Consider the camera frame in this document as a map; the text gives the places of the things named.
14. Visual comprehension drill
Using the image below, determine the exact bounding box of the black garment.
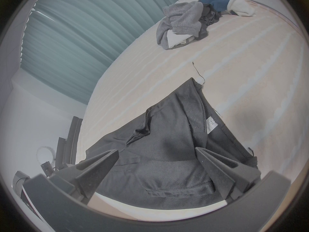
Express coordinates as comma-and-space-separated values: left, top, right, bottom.
85, 62, 262, 210

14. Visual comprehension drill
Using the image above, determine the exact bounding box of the bed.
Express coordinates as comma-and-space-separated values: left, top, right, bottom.
74, 0, 307, 217

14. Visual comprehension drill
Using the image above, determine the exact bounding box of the pile of clothes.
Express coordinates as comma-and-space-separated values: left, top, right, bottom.
155, 0, 257, 51

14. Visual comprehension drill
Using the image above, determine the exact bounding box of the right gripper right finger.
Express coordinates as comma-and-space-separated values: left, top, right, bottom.
195, 147, 262, 201

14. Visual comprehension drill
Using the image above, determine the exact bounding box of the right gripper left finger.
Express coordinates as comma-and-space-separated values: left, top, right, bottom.
51, 149, 120, 203

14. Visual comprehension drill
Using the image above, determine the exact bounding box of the blue-green curtain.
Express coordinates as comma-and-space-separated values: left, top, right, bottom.
19, 0, 184, 105

